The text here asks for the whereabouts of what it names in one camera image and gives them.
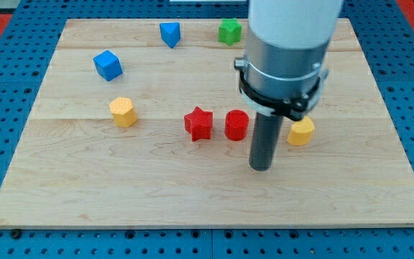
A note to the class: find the green star block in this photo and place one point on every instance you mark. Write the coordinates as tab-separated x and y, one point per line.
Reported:
229	31

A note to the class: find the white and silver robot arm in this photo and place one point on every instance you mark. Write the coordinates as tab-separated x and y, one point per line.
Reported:
281	73

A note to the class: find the red cylinder block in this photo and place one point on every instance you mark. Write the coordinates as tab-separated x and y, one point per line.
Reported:
236	125

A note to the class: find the light wooden board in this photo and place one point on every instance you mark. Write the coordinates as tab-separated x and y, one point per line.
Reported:
75	169

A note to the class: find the blue cube block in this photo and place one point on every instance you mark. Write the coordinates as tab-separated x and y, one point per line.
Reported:
108	65

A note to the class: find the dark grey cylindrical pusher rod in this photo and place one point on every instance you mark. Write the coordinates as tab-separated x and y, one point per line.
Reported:
264	140

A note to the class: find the yellow hexagon block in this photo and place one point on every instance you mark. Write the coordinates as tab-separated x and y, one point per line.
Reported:
123	112

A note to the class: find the blue triangle block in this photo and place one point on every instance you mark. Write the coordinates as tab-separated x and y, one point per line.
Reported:
170	33

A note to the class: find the red star block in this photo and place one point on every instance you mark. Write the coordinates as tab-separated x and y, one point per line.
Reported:
199	124

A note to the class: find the yellow heart block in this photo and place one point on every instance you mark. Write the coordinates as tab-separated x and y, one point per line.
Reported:
301	132

